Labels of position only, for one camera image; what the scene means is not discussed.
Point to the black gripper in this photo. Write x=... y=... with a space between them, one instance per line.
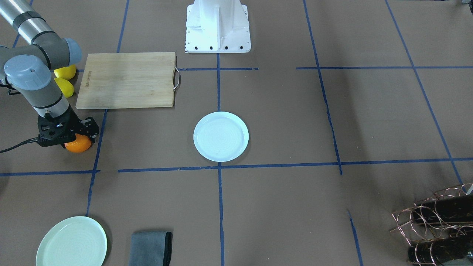
x=89 y=128

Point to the light blue plate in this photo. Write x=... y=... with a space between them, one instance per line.
x=221 y=136

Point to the lower yellow lemon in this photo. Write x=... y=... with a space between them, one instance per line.
x=66 y=87

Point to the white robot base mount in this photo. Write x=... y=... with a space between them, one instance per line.
x=217 y=26

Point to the orange fruit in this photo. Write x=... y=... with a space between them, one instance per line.
x=80 y=145

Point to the wooden cutting board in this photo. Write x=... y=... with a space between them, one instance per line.
x=128 y=80

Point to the copper wire bottle rack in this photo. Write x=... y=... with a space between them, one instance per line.
x=438 y=229

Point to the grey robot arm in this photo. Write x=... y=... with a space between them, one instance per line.
x=27 y=71

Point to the light green plate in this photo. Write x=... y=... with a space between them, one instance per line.
x=75 y=241

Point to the upper yellow lemon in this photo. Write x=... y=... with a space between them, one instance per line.
x=66 y=73

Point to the grey folded cloth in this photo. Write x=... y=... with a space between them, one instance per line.
x=151 y=248

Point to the dark wine bottle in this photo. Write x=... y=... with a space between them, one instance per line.
x=451 y=210
x=454 y=251

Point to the yellow lemon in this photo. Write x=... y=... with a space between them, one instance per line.
x=66 y=87
x=66 y=73

